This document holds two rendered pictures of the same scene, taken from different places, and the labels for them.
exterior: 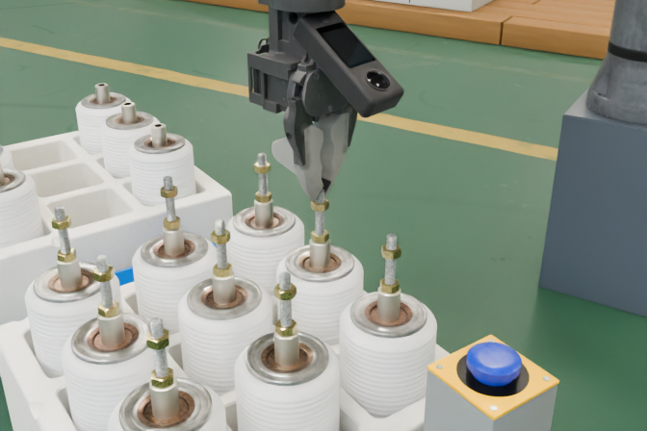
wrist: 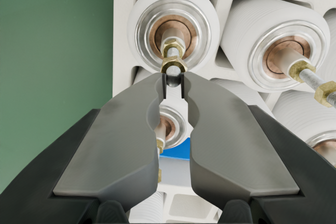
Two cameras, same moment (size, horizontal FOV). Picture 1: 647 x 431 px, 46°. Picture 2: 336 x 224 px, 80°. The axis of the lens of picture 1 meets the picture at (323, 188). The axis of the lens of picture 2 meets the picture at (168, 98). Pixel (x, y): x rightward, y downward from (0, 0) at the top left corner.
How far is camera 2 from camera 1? 72 cm
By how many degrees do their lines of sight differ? 44
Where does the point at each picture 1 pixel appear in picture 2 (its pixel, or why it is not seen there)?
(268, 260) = (179, 93)
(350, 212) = (23, 140)
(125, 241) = (188, 176)
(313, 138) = (236, 152)
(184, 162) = (133, 214)
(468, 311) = (9, 20)
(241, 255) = not seen: hidden behind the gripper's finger
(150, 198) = (159, 197)
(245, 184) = not seen: hidden behind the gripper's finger
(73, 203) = (189, 213)
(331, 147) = (147, 121)
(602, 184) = not seen: outside the picture
